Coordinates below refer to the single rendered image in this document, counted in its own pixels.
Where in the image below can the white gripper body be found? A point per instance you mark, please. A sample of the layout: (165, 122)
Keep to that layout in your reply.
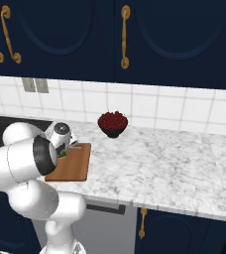
(73, 140)

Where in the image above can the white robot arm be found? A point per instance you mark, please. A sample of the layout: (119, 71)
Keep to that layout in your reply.
(22, 165)

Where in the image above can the navy base cupboard door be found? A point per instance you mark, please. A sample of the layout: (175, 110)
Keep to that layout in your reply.
(181, 234)
(2, 228)

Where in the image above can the navy wall cupboard door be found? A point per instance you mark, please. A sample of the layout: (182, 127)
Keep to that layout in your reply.
(184, 39)
(62, 33)

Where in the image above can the grey wall socket plate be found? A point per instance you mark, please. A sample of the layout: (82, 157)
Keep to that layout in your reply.
(42, 86)
(28, 85)

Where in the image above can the red berries heap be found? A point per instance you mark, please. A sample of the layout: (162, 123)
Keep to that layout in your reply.
(112, 119)

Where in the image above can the black bowl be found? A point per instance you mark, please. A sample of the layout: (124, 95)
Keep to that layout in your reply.
(113, 132)

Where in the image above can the green sponge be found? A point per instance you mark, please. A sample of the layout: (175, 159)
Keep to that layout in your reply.
(63, 153)

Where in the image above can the brown wooden cutting board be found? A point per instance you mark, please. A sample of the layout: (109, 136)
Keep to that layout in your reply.
(72, 165)

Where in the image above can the grey dishwasher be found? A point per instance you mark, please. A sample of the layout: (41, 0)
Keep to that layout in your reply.
(108, 231)

